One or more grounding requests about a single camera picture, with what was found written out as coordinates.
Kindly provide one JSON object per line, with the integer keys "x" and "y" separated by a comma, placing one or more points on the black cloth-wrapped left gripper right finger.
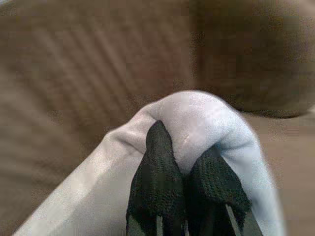
{"x": 216, "y": 184}

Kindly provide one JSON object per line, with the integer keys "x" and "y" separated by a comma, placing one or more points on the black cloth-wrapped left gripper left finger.
{"x": 157, "y": 177}

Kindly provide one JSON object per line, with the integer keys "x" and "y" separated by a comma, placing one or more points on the light blue-white pillow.
{"x": 197, "y": 118}

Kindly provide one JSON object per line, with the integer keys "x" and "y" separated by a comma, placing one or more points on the brown sofa cushion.
{"x": 253, "y": 61}

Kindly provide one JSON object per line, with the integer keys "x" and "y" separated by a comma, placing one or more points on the brown fabric sofa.
{"x": 73, "y": 73}

